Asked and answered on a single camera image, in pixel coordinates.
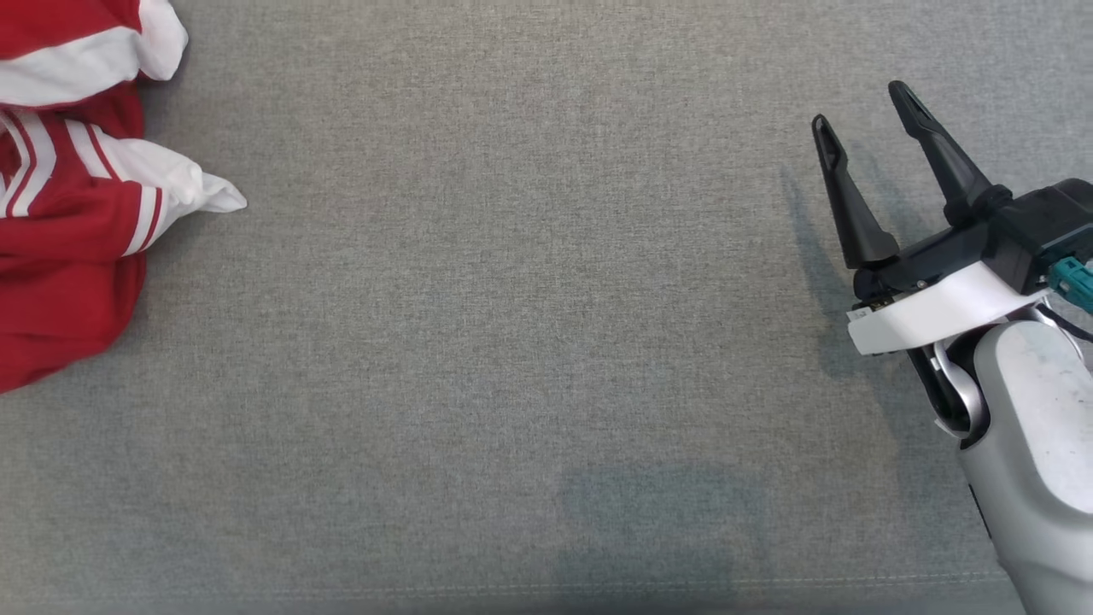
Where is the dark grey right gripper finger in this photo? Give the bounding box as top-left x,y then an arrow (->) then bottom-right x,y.
811,114 -> 901,271
888,80 -> 1014,228

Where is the grey fabric sofa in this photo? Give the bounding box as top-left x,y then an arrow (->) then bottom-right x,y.
0,0 -> 1093,615

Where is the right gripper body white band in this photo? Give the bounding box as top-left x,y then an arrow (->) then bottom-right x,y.
847,205 -> 1053,356

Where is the black cable with teal plug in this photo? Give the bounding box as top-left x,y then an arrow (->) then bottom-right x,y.
1037,255 -> 1093,344

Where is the red jersey with number 23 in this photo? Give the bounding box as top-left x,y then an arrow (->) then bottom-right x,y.
0,81 -> 248,394

